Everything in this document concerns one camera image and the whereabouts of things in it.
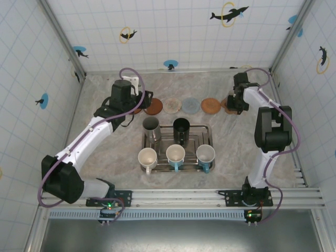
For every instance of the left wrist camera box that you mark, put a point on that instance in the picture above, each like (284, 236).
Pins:
(132, 80)

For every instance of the black mug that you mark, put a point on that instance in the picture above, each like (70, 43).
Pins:
(181, 126)

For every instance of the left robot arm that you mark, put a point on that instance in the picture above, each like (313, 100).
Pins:
(86, 141)

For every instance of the dark brown wooden coaster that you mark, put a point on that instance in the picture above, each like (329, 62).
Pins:
(137, 111)

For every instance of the brown coaster with white marks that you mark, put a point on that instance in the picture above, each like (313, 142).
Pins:
(155, 108)

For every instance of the stainless steel tray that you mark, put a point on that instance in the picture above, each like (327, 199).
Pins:
(189, 157)

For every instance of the grey metal sheet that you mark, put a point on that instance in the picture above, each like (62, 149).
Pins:
(183, 236)

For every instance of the woven rattan coaster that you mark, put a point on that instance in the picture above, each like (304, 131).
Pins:
(210, 105)

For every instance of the aluminium mounting rail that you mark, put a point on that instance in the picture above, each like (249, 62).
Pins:
(178, 195)

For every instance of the white mug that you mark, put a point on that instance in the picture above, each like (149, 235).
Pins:
(147, 156)

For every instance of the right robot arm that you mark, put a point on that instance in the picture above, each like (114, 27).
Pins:
(273, 131)

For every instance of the plain light blue mug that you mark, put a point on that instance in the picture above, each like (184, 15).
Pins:
(175, 153)

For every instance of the aluminium frame post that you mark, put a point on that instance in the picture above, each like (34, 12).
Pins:
(291, 39)
(63, 39)

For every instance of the stainless steel cup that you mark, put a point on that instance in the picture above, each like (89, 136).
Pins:
(151, 126)

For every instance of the brown paw shaped coaster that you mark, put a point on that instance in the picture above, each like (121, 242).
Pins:
(224, 103)

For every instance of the controller board with green light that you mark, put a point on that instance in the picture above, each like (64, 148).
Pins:
(253, 215)
(110, 207)

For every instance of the blue flower print mug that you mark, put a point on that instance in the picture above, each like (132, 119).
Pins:
(205, 153)

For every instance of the low black and yellow sticker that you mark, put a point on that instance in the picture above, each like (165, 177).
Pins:
(233, 67)

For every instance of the aluminium table edge rail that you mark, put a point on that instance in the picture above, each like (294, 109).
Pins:
(296, 162)
(183, 71)
(78, 99)

